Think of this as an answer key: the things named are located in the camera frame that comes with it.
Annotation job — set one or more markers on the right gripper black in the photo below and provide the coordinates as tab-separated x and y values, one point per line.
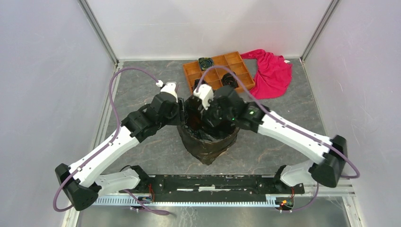
207	115

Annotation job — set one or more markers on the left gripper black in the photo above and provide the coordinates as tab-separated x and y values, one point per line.
181	117

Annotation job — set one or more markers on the black trash bag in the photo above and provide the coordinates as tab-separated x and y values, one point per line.
202	141

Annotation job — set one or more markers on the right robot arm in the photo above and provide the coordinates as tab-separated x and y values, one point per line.
325	155

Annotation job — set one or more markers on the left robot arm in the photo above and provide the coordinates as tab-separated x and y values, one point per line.
83	182

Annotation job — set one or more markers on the black rolled bag centre right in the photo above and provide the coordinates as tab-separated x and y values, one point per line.
229	80

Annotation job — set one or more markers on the black rolled bag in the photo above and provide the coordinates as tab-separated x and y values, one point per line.
196	83
229	80

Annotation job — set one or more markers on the black rolled bag front left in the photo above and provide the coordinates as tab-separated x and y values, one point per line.
196	83

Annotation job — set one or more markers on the orange compartment tray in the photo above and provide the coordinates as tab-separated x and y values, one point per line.
232	61

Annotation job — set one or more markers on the rolled bag with yellow-green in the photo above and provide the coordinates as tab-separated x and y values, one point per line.
205	63

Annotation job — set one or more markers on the red cloth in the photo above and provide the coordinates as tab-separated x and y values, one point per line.
273	75

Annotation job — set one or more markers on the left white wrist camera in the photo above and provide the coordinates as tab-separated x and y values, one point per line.
169	87

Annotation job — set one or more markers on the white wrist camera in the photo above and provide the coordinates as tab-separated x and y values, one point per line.
205	93
169	87

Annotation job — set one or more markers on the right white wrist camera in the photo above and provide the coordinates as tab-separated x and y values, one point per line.
205	93

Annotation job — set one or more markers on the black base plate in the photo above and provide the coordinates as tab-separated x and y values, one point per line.
214	188

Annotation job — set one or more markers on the aluminium rail frame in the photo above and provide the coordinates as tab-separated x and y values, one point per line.
317	207

